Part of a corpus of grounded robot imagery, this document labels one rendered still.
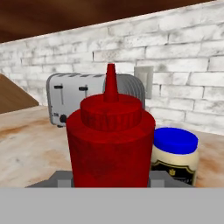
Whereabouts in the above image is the blue-lidded mayonnaise jar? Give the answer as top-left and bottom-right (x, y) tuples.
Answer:
(150, 127), (200, 186)

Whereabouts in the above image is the silver toaster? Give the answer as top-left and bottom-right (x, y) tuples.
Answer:
(45, 73), (146, 128)

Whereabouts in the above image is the brown wooden cabinet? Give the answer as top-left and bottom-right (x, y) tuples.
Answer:
(0, 0), (217, 44)

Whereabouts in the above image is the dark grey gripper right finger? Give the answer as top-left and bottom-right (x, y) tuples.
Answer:
(148, 170), (196, 188)

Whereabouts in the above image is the brown wooden cabinet door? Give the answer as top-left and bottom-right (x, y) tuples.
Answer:
(0, 73), (40, 115)

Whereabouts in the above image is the red ketchup bottle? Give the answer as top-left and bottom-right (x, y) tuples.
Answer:
(66, 62), (156, 188)

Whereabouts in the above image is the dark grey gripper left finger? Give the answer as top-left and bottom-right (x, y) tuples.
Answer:
(26, 171), (74, 188)

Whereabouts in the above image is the grey wall outlet plate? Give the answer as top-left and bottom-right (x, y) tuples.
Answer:
(134, 66), (154, 100)

